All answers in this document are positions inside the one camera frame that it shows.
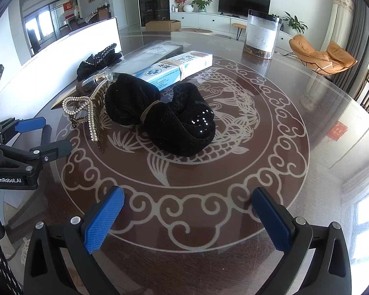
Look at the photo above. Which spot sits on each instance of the cloth-covered standing air conditioner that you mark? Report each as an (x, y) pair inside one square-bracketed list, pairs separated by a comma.
[(338, 15)]

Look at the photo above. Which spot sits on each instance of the orange topped bench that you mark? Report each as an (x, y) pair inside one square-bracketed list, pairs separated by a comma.
[(238, 25)]

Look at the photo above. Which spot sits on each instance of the dining table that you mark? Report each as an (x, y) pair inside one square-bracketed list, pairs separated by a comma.
[(87, 18)]

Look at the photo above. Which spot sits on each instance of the large leafy potted plant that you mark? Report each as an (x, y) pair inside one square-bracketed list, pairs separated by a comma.
[(295, 23)]

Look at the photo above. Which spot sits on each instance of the small glass vial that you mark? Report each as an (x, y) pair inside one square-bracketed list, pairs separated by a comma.
[(98, 78)]

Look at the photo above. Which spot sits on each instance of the black white patterned clothing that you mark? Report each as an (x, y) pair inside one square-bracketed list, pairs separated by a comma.
[(0, 270)]

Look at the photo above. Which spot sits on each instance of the blue white carton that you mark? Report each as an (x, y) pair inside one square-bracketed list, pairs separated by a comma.
[(172, 67)]

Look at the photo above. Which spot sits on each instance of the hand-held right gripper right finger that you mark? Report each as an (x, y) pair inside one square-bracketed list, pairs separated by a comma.
[(272, 218)]

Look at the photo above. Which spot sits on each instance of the white door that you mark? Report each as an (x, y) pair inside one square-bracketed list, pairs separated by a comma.
[(129, 0)]

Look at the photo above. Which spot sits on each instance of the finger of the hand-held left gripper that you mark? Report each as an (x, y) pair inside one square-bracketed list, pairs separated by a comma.
[(30, 124), (49, 150)]

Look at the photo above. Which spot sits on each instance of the white round vase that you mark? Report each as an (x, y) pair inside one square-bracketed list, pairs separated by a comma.
[(188, 8)]

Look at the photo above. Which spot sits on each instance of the green potted plant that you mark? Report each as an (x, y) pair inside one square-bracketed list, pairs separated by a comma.
[(201, 2)]

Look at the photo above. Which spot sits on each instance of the brown card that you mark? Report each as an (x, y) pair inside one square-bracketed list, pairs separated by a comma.
[(64, 98)]

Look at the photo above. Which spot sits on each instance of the clear jar with black lid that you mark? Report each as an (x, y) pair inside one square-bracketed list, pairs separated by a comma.
[(261, 33)]

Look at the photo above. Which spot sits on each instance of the brown cardboard box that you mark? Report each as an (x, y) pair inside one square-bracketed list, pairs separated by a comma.
[(160, 25)]

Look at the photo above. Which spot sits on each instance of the black velvet scrunchie pair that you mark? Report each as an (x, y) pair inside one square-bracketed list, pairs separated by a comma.
[(178, 119)]

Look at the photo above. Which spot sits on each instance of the brown patterned glass desktop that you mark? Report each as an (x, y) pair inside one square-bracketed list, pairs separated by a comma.
[(326, 129)]

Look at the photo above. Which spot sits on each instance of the red flower bouquet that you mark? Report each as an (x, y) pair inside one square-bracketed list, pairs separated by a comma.
[(180, 0)]

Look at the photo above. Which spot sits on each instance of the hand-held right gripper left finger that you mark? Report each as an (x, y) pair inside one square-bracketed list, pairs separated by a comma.
[(104, 218)]

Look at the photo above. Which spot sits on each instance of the bagged phone case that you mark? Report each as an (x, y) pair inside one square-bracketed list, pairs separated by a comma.
[(147, 55)]

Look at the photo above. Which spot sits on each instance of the beige oval scratching board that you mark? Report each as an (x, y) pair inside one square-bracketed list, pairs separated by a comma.
[(196, 30)]

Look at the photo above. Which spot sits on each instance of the flat screen television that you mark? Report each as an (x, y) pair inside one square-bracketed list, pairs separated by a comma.
[(244, 1)]

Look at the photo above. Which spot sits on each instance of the grey curtain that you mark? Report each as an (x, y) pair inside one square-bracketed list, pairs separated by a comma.
[(361, 37)]

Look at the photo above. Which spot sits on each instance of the black beaded scrunchie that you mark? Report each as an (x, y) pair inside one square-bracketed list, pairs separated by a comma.
[(92, 66)]

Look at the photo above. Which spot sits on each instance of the red door poster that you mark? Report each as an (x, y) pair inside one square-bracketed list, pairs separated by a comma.
[(68, 7)]

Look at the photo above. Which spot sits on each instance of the orange rocking chair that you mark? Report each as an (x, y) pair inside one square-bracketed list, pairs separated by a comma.
[(304, 47)]

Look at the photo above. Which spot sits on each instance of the wooden dining chair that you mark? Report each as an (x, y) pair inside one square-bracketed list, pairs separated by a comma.
[(104, 13)]

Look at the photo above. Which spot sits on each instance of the pearl hair claw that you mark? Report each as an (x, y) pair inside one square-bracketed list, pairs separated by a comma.
[(98, 96)]

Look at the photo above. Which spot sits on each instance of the white television cabinet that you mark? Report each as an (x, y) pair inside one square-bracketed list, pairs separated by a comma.
[(196, 20)]

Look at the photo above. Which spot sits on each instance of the white cardboard box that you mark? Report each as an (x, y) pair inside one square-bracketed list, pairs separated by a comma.
[(64, 49)]

